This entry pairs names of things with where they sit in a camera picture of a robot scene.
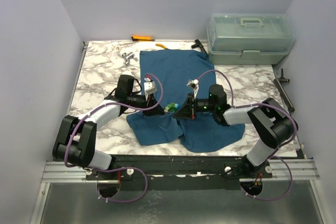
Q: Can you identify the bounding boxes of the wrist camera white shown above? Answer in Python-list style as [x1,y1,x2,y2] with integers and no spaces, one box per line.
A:
[143,77,157,96]
[187,79,199,98]

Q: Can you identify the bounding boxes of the yellow handled pliers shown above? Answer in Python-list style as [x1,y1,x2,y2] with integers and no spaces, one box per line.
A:
[155,44,169,50]

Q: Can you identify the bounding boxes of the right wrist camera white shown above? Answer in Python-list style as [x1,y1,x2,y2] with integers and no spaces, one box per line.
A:
[187,79,199,98]

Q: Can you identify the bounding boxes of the green plastic toolbox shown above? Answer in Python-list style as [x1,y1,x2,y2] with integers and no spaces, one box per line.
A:
[207,14,295,65]

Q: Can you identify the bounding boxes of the blue t-shirt garment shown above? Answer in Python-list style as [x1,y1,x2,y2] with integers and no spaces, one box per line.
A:
[126,49,245,153]

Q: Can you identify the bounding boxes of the metal faucet fitting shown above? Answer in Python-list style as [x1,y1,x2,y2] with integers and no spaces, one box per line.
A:
[121,52,139,66]

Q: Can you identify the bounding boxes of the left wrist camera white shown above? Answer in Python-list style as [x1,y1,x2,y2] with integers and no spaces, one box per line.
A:
[143,77,157,96]

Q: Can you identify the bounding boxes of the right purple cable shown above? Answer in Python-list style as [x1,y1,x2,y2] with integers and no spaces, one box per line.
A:
[196,69,299,201]

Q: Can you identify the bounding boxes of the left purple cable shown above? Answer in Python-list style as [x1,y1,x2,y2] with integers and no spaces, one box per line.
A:
[63,73,164,204]

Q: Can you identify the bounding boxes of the black T-handle tool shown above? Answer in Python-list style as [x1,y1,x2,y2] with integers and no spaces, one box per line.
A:
[191,39,208,55]

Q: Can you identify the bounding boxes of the aluminium rail frame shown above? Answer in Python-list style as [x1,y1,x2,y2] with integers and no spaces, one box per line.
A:
[41,159,320,184]

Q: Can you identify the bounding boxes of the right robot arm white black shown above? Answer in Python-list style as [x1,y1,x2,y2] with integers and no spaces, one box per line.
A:
[173,84,298,178]

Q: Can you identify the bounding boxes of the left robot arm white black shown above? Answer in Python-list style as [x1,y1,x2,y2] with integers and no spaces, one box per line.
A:
[52,73,164,179]

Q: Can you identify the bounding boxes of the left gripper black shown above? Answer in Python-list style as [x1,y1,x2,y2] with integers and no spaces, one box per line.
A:
[127,91,164,116]

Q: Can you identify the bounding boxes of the orange utility knife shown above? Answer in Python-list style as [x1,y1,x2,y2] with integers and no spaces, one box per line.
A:
[131,35,155,41]

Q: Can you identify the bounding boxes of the rainbow flower plush brooch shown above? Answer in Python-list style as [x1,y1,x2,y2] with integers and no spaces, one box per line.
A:
[164,102,180,113]

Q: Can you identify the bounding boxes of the purple cable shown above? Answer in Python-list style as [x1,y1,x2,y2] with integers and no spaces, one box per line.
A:
[63,73,164,204]
[196,69,299,201]

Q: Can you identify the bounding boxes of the black clamp bar tool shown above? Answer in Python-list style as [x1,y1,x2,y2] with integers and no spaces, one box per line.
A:
[273,68,295,113]

